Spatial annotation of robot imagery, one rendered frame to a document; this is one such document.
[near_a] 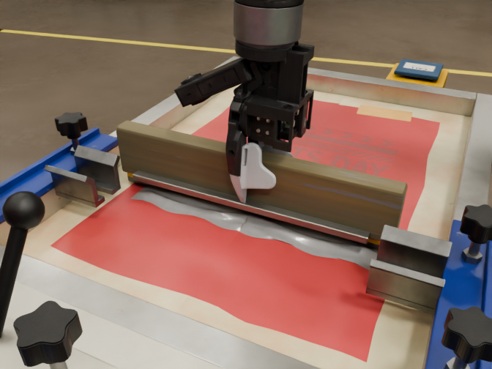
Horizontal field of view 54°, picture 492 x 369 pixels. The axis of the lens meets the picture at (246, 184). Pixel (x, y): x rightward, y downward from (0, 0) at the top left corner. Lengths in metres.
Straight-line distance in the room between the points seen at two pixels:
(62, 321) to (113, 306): 0.19
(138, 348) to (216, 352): 0.09
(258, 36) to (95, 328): 0.32
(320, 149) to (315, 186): 0.26
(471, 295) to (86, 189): 0.48
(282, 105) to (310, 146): 0.32
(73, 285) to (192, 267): 0.14
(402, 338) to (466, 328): 0.13
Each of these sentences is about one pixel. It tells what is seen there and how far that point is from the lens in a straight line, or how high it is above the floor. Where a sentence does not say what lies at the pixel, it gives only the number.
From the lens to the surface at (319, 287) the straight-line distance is 0.58.
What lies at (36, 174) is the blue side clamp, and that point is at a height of 1.00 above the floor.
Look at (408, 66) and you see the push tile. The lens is 1.25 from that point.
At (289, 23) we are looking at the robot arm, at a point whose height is 1.23.
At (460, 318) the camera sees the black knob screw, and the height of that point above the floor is 1.06.
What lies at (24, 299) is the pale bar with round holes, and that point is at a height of 1.04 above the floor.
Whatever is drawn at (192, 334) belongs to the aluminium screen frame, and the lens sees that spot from 0.48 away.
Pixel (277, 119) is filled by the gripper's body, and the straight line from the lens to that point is 0.55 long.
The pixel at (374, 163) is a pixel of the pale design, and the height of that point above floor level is 0.95.
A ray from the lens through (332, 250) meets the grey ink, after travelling 0.62.
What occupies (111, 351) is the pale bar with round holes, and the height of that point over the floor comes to 1.04.
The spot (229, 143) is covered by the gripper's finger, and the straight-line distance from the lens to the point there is 0.57.
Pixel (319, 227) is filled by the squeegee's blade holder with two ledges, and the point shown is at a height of 0.98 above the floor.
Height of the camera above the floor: 1.35
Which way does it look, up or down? 33 degrees down
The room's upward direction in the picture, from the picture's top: straight up
